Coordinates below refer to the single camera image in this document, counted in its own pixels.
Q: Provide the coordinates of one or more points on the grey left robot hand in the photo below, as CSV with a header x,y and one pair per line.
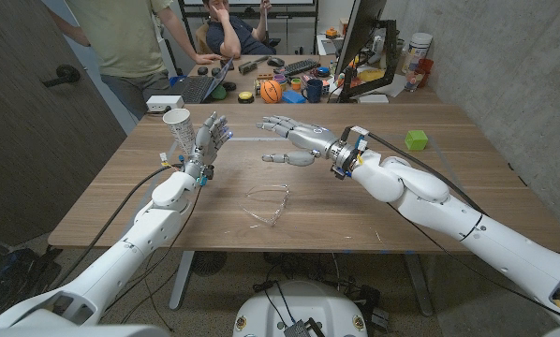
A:
x,y
208,140

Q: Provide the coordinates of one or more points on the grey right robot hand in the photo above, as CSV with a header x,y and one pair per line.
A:
x,y
303,140

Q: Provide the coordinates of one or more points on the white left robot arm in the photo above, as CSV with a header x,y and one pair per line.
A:
x,y
125,253

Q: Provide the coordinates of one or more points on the white paper cup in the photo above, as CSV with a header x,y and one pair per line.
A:
x,y
181,131

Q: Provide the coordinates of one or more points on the clear safety glasses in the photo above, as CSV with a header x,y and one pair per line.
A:
x,y
270,206

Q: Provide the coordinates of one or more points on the green cube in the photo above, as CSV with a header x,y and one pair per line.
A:
x,y
416,140

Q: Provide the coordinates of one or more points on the red cup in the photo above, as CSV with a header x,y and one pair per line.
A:
x,y
424,72

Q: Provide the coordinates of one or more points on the blue flat box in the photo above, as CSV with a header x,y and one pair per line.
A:
x,y
293,97

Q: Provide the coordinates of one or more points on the green round object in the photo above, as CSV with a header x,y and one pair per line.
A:
x,y
218,92

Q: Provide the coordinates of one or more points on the dark blue mug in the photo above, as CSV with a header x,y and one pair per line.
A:
x,y
313,90

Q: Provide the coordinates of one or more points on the open black laptop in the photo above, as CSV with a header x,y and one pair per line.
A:
x,y
200,86

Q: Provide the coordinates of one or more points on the white paper tag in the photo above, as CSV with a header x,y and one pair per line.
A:
x,y
359,130

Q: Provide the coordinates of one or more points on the yellow black round button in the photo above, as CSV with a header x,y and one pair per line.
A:
x,y
246,97

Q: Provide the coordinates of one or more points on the white power box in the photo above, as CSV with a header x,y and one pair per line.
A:
x,y
164,103

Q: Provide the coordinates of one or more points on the orange mini basketball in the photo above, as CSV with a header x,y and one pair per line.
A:
x,y
271,92

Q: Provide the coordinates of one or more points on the black keyboard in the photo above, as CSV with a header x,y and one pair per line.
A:
x,y
301,67

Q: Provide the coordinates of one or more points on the black computer mouse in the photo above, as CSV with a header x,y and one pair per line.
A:
x,y
275,61

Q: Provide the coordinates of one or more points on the black stapler tool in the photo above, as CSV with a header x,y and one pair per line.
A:
x,y
252,64

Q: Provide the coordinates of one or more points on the yellow bowl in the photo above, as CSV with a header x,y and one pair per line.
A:
x,y
371,75

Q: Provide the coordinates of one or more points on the seated person in dark shirt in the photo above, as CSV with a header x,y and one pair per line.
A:
x,y
233,35

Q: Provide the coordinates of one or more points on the black computer monitor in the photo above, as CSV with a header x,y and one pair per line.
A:
x,y
360,30

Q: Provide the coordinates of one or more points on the person in green shirt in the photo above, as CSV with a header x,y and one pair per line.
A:
x,y
125,47

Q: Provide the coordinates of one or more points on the grey table leg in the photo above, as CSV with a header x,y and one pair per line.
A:
x,y
418,283
181,281

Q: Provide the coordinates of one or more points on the white cylindrical canister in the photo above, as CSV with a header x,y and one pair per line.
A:
x,y
417,49

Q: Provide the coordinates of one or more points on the white robot torso base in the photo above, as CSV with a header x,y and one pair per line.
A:
x,y
300,311

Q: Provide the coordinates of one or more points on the dark wooden door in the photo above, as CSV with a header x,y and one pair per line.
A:
x,y
36,121

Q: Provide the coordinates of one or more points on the black bag on floor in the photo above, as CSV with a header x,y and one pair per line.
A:
x,y
13,276

